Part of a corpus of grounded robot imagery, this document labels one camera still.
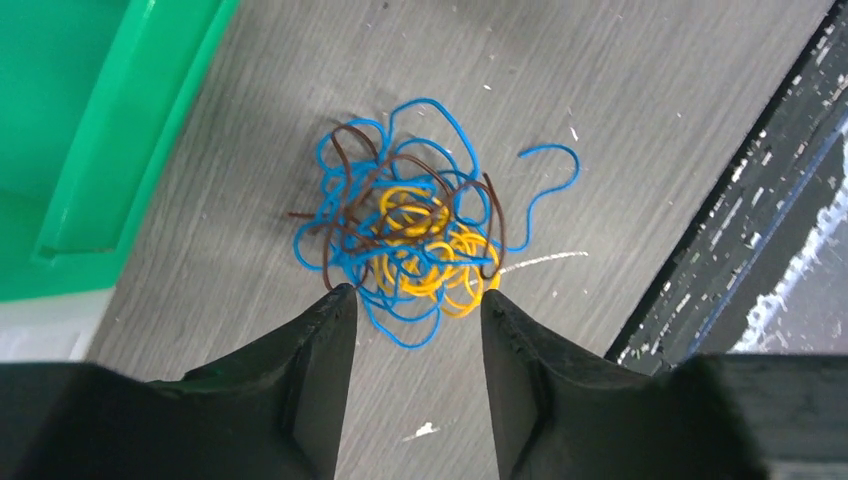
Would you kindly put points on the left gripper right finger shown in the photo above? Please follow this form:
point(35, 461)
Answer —
point(558, 411)

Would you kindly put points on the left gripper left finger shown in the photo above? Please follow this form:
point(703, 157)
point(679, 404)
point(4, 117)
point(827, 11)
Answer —
point(272, 409)

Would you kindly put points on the white plastic bin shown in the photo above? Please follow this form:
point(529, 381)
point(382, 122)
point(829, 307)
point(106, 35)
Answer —
point(53, 328)

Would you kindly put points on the green plastic bin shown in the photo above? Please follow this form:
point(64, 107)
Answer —
point(93, 96)

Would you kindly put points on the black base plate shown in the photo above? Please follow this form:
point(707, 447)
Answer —
point(754, 220)

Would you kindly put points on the white cable duct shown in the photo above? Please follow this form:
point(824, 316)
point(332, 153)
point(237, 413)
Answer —
point(806, 312)

